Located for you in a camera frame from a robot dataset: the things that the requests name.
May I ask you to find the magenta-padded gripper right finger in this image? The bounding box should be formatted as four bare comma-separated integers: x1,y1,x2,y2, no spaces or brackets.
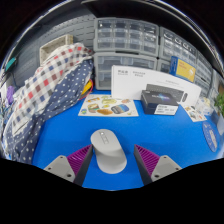
133,144,183,187

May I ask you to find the small black box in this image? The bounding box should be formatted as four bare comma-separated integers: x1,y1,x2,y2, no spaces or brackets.
139,89,180,117

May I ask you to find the food picture sticker sheet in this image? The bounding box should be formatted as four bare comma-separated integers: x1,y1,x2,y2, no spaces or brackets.
77,94,140,118

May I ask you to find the white woven basket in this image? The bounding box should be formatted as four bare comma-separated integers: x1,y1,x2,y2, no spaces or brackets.
39,33,74,64

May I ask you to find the yellow and red packet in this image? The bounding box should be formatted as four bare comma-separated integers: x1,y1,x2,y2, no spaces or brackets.
79,78,95,101

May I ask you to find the yellow and blue box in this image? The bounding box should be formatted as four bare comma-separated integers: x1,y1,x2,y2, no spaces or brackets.
169,55,198,83

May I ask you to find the long white keyboard box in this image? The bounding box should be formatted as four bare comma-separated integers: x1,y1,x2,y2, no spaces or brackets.
110,64,203,107

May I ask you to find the white plant pot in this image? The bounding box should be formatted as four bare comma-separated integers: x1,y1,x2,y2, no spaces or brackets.
215,114,224,136

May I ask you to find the cartoon picture sticker sheet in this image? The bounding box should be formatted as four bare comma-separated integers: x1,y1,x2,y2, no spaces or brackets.
181,104,208,123

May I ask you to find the light grey computer mouse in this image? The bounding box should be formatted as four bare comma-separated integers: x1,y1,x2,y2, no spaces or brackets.
90,128,128,175

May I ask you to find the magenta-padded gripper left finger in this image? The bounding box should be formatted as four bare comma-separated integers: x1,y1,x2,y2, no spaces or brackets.
43,143,94,187

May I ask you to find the grey pegboard panel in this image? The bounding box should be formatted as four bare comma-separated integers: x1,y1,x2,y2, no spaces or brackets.
13,13,96,89

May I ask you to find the red blue checked cloth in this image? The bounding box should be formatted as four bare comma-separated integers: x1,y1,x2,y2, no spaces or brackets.
9,42,94,134

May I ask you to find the navy white-dotted cloth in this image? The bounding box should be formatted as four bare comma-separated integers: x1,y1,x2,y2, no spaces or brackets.
3,59,95,164

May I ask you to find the round blue cartoon mouse pad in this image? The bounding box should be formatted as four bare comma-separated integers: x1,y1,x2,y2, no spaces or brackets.
202,120,219,154

